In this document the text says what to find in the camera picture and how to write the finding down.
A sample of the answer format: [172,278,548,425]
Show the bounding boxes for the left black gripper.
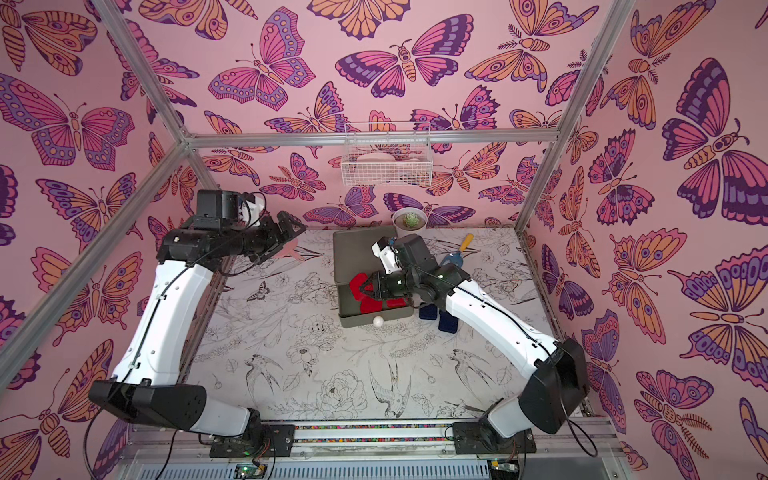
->
[226,213,308,264]

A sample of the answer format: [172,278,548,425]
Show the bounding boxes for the red brooch box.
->
[386,298,409,309]
[360,296,383,314]
[349,273,375,302]

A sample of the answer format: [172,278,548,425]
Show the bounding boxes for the green drawer cabinet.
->
[333,226,414,328]

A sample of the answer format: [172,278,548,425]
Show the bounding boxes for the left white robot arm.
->
[88,190,306,438]

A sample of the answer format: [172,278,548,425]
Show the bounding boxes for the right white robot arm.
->
[360,234,589,438]

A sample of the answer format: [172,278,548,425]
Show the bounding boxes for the blue brooch box left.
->
[418,305,439,321]

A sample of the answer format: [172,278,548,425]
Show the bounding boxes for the blue brooch box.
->
[438,311,460,334]
[418,305,439,321]

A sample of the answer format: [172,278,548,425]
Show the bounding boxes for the blue brooch box near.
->
[438,311,460,334]

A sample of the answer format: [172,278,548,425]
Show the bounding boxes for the blue yellow garden fork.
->
[441,233,474,268]

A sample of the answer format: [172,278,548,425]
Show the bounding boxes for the potted cactus white pot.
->
[392,207,428,237]

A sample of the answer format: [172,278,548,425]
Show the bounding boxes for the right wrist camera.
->
[371,237,400,274]

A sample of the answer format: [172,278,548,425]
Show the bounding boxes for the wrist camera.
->
[371,237,400,274]
[239,192,267,229]

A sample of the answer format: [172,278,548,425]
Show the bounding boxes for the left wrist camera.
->
[239,192,267,229]

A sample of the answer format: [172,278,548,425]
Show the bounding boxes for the white wire basket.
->
[338,122,434,188]

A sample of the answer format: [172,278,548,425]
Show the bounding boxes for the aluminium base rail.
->
[110,418,633,479]

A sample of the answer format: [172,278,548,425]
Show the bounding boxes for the aluminium frame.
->
[1,1,614,409]

